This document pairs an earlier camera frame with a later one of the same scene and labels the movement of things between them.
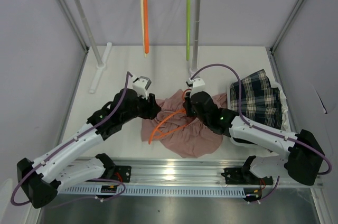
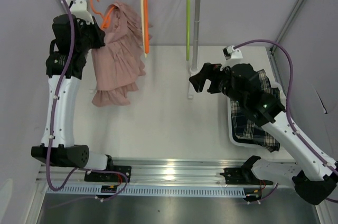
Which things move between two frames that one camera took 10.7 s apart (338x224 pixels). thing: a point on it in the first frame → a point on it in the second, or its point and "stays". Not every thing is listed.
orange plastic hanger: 169,132 → 105,20
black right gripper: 187,104 → 198,81
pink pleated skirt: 175,130 → 118,65
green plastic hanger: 188,21 stays
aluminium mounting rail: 200,172 stays
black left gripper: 151,108 → 99,34
